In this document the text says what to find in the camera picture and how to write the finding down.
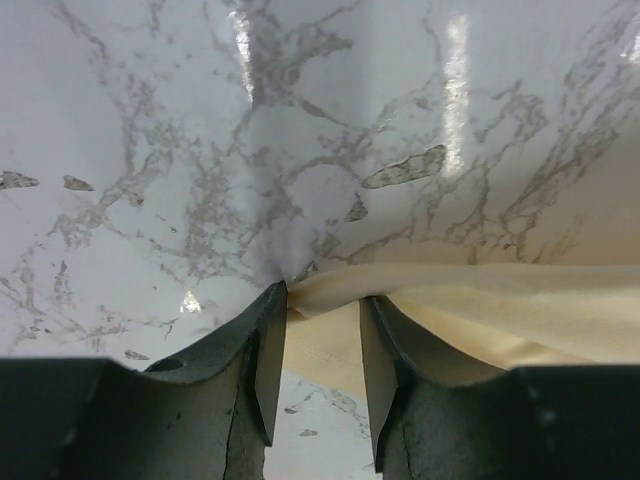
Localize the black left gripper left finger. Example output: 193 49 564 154
1 282 287 479

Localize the yellow t shirt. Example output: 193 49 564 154
284 263 639 395

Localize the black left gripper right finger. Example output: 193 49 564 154
359 297 639 479

